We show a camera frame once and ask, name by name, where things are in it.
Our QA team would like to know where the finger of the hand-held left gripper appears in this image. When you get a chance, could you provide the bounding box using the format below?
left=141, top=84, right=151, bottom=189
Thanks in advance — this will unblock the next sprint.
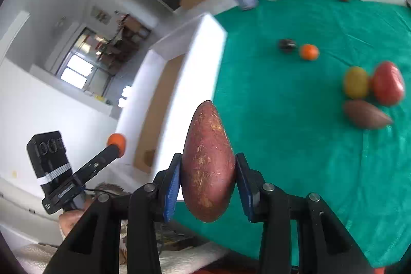
left=71, top=145, right=125, bottom=187

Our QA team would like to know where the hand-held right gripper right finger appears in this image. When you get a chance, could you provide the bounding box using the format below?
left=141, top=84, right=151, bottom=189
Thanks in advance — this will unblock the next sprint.
left=234, top=152, right=375, bottom=274

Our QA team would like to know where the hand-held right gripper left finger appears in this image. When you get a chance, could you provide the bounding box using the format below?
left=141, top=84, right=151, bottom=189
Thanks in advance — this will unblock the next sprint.
left=43, top=153, right=183, bottom=274

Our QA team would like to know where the small orange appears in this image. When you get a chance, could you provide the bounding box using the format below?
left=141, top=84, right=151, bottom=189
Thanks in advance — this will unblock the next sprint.
left=107, top=133, right=127, bottom=153
left=298, top=44, right=320, bottom=61

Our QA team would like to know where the purple sweet potato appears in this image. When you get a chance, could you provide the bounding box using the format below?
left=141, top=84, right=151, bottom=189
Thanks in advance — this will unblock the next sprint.
left=181, top=100, right=237, bottom=223
left=343, top=100, right=394, bottom=130

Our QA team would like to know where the white cardboard box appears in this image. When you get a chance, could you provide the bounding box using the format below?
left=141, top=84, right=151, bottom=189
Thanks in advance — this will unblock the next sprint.
left=116, top=14, right=228, bottom=185

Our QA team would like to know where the yellow-green round fruit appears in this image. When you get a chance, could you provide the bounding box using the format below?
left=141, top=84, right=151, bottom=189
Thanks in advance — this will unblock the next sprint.
left=343, top=66, right=370, bottom=99

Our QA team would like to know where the red apple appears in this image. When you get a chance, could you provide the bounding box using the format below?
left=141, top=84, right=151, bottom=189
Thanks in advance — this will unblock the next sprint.
left=372, top=61, right=406, bottom=107

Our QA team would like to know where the person's left hand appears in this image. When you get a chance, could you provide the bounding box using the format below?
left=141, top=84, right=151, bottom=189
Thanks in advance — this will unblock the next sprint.
left=59, top=209, right=87, bottom=238

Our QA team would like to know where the green tablecloth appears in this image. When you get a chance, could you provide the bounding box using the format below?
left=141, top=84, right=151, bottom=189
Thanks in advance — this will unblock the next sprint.
left=173, top=0, right=411, bottom=268

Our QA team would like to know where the cream fleece garment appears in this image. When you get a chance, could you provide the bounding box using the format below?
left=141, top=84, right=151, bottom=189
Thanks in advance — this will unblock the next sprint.
left=13, top=239, right=232, bottom=274

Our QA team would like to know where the dining table with chairs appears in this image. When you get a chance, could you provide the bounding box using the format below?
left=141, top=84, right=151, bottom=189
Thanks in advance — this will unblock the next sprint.
left=96, top=13, right=152, bottom=69

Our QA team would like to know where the dark green round fruit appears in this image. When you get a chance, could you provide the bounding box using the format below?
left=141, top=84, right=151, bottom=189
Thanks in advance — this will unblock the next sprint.
left=279, top=39, right=299, bottom=54

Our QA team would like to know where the black cable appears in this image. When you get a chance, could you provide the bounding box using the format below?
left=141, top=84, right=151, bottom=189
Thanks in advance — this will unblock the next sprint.
left=84, top=187, right=126, bottom=197

